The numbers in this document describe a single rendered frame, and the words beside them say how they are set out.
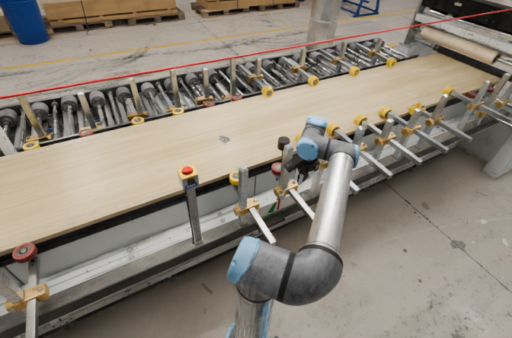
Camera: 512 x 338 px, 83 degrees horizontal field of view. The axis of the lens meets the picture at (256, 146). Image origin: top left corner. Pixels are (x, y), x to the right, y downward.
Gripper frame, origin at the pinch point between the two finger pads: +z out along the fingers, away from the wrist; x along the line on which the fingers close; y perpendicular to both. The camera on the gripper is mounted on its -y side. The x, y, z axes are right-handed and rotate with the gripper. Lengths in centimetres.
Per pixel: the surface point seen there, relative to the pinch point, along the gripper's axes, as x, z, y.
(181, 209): 33, 32, -50
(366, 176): 9, 29, 70
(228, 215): 27, 42, -24
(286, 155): 10.7, -9.6, -1.3
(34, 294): 12, 28, -117
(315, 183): 11.1, 20.4, 25.8
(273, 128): 59, 10, 24
